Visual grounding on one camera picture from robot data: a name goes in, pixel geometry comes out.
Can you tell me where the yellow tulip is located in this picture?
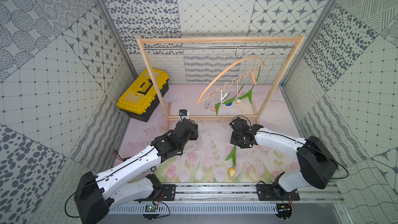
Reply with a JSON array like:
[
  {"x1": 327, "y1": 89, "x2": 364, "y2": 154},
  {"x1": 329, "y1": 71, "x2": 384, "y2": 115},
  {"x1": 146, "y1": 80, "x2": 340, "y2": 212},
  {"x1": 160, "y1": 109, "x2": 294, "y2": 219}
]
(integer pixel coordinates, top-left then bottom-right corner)
[{"x1": 226, "y1": 146, "x2": 236, "y2": 177}]

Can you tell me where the controller board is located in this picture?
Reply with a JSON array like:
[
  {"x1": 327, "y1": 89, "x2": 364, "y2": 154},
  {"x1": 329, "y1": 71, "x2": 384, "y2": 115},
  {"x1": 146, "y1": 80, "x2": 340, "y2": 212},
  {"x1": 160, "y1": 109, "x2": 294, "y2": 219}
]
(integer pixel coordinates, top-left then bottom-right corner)
[
  {"x1": 275, "y1": 204, "x2": 292, "y2": 220},
  {"x1": 143, "y1": 204, "x2": 160, "y2": 220}
]

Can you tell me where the yellow black toolbox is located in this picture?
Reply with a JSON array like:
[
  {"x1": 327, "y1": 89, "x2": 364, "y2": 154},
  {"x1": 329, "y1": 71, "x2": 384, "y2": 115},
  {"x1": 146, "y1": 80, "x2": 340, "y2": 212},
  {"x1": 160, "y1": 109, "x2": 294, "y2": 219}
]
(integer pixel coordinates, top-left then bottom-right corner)
[{"x1": 117, "y1": 69, "x2": 160, "y2": 122}]

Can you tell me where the pink tulip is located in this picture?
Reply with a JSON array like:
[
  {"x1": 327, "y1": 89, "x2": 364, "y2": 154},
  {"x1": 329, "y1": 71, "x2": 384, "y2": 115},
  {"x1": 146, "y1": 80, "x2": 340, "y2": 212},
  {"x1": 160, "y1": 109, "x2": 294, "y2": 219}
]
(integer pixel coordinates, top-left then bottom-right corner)
[{"x1": 210, "y1": 93, "x2": 229, "y2": 116}]

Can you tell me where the wooden clothes hanger with clips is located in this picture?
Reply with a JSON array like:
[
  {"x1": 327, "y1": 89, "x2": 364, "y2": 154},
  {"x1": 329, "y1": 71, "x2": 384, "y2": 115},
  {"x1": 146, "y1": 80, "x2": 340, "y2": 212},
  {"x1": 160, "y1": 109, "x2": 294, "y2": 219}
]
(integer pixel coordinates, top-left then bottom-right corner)
[{"x1": 197, "y1": 56, "x2": 267, "y2": 110}]

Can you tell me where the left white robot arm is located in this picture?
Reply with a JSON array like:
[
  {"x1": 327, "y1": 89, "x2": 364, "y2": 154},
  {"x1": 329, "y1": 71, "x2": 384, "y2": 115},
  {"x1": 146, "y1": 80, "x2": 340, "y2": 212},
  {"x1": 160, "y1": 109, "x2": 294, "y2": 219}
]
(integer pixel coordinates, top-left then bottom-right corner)
[{"x1": 70, "y1": 119, "x2": 199, "y2": 224}]

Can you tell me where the aluminium rail base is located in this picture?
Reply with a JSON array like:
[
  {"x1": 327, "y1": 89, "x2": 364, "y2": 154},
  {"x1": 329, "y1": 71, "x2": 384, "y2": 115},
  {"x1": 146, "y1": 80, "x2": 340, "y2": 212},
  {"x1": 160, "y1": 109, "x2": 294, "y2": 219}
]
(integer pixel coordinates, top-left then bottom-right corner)
[{"x1": 88, "y1": 181, "x2": 346, "y2": 204}]

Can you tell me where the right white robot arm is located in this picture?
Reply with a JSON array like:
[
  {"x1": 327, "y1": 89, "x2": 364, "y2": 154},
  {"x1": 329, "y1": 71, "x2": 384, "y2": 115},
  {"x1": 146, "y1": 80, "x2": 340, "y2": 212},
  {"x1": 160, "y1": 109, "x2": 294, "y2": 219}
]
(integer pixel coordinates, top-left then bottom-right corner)
[{"x1": 229, "y1": 116, "x2": 349, "y2": 195}]

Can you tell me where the blue tulip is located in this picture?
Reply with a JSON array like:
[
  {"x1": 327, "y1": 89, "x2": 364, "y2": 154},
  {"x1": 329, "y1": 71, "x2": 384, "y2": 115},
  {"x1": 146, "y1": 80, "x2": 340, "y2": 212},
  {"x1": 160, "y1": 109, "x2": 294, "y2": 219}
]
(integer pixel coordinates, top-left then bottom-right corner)
[{"x1": 223, "y1": 83, "x2": 245, "y2": 106}]

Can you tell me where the left controller board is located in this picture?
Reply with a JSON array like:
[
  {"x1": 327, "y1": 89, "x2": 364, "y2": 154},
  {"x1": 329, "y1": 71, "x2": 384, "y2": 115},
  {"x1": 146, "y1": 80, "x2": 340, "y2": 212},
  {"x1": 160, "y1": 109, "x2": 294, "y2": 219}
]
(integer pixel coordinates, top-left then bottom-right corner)
[{"x1": 143, "y1": 204, "x2": 160, "y2": 220}]

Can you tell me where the white tulip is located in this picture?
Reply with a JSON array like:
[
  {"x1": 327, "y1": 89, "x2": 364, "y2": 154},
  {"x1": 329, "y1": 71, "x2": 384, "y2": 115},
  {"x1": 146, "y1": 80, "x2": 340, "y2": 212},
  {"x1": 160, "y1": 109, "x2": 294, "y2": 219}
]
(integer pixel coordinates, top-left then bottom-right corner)
[{"x1": 237, "y1": 66, "x2": 262, "y2": 103}]

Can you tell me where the floral pink table mat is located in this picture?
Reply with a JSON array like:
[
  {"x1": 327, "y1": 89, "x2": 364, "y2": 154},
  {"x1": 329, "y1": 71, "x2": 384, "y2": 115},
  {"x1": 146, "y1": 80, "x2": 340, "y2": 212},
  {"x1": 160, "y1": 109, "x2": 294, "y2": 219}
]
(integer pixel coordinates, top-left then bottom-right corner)
[{"x1": 115, "y1": 85, "x2": 300, "y2": 183}]

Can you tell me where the right controller board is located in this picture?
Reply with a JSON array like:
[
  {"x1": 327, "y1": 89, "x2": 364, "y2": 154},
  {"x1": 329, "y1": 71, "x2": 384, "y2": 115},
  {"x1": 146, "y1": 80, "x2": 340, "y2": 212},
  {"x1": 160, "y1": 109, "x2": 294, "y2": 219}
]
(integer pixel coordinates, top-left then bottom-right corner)
[{"x1": 275, "y1": 204, "x2": 292, "y2": 220}]

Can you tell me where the wooden clothes rack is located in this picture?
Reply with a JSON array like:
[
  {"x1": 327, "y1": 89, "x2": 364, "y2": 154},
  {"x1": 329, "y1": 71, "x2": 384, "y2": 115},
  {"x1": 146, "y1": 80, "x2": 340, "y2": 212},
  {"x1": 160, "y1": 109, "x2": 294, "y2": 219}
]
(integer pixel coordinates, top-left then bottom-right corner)
[{"x1": 136, "y1": 35, "x2": 305, "y2": 131}]

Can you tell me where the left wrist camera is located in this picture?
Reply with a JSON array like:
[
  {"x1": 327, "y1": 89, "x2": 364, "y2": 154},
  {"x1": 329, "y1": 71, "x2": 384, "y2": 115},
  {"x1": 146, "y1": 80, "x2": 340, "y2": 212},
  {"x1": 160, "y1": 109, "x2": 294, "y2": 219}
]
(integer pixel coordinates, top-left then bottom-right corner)
[{"x1": 179, "y1": 110, "x2": 189, "y2": 120}]

